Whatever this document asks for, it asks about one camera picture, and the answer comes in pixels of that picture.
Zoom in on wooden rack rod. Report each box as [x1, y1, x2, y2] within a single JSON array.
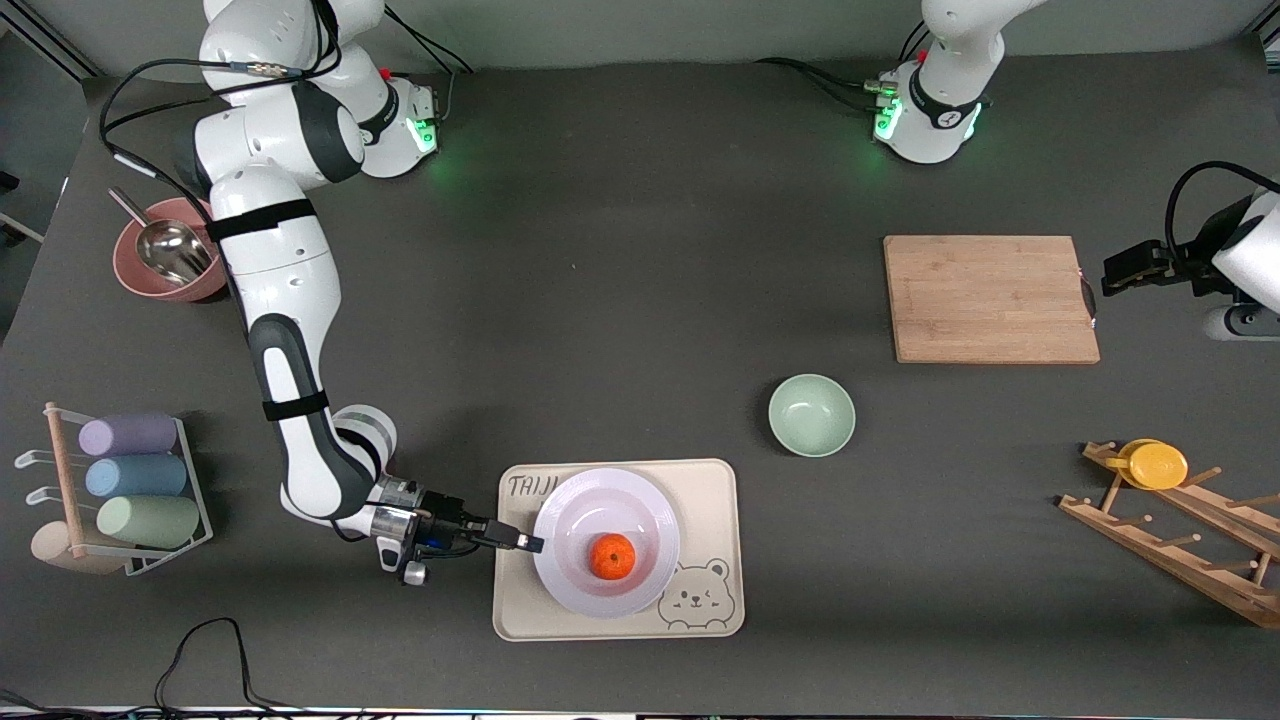
[[44, 402, 88, 559]]

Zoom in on wooden peg rack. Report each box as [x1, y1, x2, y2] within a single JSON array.
[[1058, 440, 1280, 629]]

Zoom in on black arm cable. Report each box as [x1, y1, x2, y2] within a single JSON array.
[[98, 0, 336, 236], [1164, 162, 1280, 271]]

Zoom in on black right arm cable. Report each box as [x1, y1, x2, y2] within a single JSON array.
[[98, 0, 336, 236]]

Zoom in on blue plastic cup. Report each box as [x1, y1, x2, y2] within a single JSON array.
[[85, 455, 189, 499]]

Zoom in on green bowl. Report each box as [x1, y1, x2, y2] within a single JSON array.
[[768, 374, 857, 459]]

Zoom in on white wire cup rack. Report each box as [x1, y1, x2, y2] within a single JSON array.
[[14, 402, 214, 578]]

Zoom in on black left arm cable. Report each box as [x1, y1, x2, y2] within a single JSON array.
[[1164, 162, 1280, 271]]

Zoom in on black base cables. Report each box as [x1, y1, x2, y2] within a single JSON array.
[[755, 20, 931, 113], [380, 5, 476, 121]]

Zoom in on white ribbed plate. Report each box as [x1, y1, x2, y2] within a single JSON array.
[[533, 468, 681, 619]]

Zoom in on metal scoop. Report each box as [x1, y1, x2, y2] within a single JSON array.
[[108, 186, 214, 286]]

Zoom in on cream bear print tray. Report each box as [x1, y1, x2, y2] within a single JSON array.
[[492, 458, 746, 642]]

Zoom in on green plastic cup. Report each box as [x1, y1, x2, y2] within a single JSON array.
[[96, 495, 201, 549]]

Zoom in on orange fruit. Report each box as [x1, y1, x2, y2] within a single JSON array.
[[588, 533, 637, 581]]

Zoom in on yellow cup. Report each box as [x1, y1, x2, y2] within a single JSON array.
[[1105, 438, 1189, 491]]

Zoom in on beige plastic cup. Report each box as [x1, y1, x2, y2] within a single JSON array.
[[30, 520, 126, 576]]

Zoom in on pink ribbed bowl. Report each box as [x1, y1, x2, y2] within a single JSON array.
[[112, 197, 231, 303]]

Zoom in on wooden cutting board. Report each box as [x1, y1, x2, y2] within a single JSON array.
[[883, 235, 1102, 365]]

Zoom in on black right base cables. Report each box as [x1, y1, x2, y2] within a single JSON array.
[[380, 5, 476, 121]]

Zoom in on purple plastic cup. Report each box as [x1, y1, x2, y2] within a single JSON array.
[[78, 413, 179, 458]]

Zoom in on black left base cables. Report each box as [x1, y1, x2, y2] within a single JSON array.
[[755, 20, 931, 113]]

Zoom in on black table cable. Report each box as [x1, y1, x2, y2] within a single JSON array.
[[0, 617, 371, 720]]

